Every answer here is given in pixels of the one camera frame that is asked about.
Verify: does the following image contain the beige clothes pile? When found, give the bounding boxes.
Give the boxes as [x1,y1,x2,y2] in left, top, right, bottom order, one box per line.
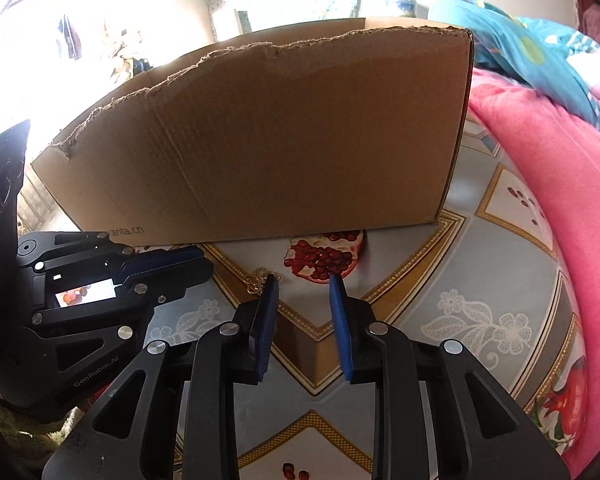
[107,42,151,86]

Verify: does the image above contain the pink floral blanket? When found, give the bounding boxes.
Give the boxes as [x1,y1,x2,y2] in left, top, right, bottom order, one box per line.
[467,67,600,480]

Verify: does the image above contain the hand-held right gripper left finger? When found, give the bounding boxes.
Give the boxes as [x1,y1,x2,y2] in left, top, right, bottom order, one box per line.
[42,276,280,480]

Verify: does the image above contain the brown cardboard box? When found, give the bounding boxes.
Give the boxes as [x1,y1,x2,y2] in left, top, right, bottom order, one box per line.
[30,16,476,248]

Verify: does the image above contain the hanging dark clothes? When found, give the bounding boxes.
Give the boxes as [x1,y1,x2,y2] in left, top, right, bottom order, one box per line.
[57,15,83,61]

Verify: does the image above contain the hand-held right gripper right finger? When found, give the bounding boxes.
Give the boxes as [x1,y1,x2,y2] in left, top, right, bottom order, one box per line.
[330,275,571,480]

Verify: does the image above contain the blue patterned quilt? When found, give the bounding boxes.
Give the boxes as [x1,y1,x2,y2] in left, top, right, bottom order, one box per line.
[427,0,600,136]

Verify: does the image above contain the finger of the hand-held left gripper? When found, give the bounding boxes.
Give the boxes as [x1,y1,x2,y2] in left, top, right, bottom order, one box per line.
[0,257,214,421]
[17,232,201,281]

